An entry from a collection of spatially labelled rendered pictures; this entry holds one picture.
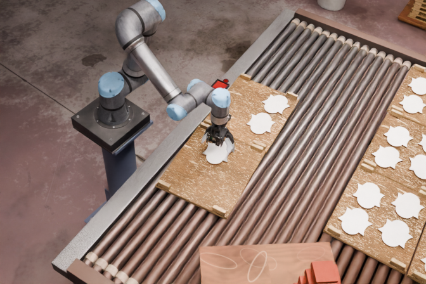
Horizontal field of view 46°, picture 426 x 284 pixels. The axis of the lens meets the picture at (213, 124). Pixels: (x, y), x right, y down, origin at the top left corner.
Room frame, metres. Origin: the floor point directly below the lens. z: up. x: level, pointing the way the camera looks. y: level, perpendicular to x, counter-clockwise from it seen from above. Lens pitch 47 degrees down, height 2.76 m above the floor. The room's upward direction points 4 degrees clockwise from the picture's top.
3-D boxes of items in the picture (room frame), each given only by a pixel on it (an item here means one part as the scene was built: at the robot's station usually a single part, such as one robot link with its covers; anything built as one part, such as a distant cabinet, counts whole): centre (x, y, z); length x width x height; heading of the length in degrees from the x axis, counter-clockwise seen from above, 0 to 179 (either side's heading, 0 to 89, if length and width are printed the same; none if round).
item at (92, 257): (1.76, -0.01, 0.90); 1.95 x 0.05 x 0.05; 151
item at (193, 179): (1.40, -0.01, 0.93); 0.41 x 0.35 x 0.02; 156
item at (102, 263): (1.74, -0.05, 0.90); 1.95 x 0.05 x 0.05; 151
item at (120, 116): (1.68, 0.49, 0.99); 0.15 x 0.15 x 0.10
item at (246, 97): (1.78, -0.19, 0.93); 0.41 x 0.35 x 0.02; 154
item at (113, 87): (1.69, 0.48, 1.11); 0.13 x 0.12 x 0.14; 143
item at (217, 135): (1.46, -0.02, 1.13); 0.09 x 0.08 x 0.12; 161
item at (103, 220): (1.79, 0.06, 0.89); 2.08 x 0.08 x 0.06; 151
